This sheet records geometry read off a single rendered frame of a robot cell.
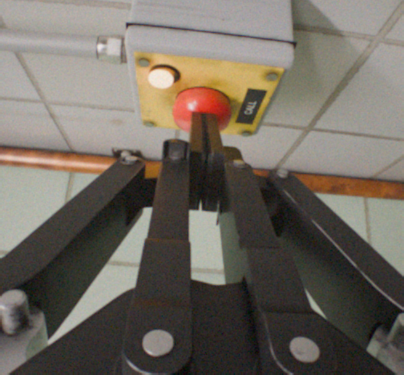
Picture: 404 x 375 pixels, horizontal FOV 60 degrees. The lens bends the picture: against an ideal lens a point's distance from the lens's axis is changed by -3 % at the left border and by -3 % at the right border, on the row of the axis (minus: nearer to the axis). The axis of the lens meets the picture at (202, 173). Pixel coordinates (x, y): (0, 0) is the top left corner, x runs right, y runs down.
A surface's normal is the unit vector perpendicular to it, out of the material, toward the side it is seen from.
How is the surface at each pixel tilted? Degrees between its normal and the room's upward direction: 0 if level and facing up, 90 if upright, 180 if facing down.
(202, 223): 90
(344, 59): 90
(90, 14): 90
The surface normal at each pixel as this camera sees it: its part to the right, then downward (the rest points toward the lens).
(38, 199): 0.09, -0.35
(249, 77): -0.07, 0.93
